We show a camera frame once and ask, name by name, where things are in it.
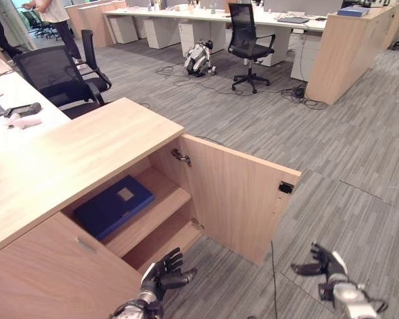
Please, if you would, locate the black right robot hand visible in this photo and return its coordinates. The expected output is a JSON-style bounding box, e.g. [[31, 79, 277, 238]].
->
[[290, 242, 349, 284]]

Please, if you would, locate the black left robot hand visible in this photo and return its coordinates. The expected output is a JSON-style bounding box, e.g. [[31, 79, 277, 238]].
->
[[140, 247, 198, 300]]

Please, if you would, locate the wooden cabinet row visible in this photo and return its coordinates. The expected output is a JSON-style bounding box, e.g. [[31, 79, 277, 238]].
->
[[64, 0, 128, 48]]

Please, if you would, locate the closed wooden cabinet door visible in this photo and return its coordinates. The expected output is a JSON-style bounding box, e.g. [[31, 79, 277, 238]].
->
[[0, 211, 144, 319]]

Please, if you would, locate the silver cabinet door handle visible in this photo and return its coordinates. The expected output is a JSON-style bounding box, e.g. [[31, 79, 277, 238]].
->
[[75, 237, 98, 254]]

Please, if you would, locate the long white office desk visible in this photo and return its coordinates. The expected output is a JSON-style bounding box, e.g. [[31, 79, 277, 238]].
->
[[102, 5, 329, 34]]

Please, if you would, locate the long wooden cabinet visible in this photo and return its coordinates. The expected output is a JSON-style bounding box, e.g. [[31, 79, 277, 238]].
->
[[304, 2, 399, 106]]

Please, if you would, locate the blue folder with label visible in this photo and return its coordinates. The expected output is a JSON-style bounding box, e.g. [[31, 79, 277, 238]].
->
[[72, 174, 156, 242]]

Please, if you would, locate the wooden cabinet shelf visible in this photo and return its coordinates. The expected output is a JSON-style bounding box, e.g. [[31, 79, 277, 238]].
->
[[103, 167, 192, 259]]

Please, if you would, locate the open wooden cabinet door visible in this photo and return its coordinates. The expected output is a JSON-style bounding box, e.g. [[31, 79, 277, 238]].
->
[[180, 132, 303, 266]]

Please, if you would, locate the thin black floor cable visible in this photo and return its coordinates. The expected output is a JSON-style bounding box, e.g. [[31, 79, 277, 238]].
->
[[269, 239, 281, 319]]

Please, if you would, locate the black mesh office chair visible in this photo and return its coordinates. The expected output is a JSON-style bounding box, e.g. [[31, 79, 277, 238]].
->
[[80, 29, 113, 106], [227, 2, 276, 95], [12, 44, 102, 116]]

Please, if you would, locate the silver quadruped robot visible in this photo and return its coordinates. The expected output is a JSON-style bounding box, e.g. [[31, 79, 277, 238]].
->
[[183, 39, 218, 78]]

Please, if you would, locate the white plush toy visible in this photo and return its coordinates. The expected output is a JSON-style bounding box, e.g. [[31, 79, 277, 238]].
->
[[4, 112, 43, 130]]

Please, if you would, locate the black handheld device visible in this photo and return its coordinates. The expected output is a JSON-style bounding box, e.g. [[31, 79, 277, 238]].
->
[[3, 102, 42, 118]]

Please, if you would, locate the white drawer pedestal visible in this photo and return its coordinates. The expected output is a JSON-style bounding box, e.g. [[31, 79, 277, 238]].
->
[[290, 39, 324, 82], [178, 21, 227, 56], [107, 16, 140, 45], [251, 26, 293, 67], [142, 18, 181, 50]]

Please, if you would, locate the wooden office cabinet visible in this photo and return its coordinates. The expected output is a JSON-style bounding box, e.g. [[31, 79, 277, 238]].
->
[[0, 96, 204, 319]]

